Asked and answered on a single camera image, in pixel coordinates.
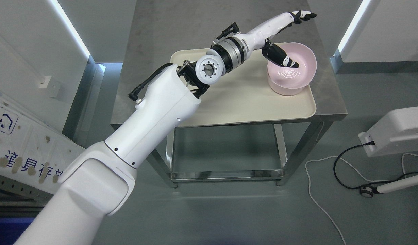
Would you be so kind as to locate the blue plastic bin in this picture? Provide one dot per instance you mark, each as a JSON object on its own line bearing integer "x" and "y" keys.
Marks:
{"x": 11, "y": 228}

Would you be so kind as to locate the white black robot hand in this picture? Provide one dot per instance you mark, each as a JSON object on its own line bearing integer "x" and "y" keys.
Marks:
{"x": 277, "y": 30}

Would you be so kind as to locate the white stand leg with caster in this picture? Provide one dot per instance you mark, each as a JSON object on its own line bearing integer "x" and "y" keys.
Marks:
{"x": 369, "y": 191}

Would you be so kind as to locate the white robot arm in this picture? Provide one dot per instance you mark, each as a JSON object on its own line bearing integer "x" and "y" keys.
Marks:
{"x": 100, "y": 180}

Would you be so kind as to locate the white machine on stand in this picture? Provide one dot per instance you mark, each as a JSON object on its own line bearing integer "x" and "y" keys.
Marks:
{"x": 396, "y": 132}

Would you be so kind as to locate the beige plastic tray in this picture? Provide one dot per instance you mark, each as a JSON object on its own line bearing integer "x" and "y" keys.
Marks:
{"x": 243, "y": 96}

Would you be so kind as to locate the white sign board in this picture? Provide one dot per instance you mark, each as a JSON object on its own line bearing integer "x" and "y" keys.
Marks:
{"x": 31, "y": 152}

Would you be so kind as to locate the stainless steel table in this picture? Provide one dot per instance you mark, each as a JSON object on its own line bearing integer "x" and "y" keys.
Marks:
{"x": 183, "y": 29}

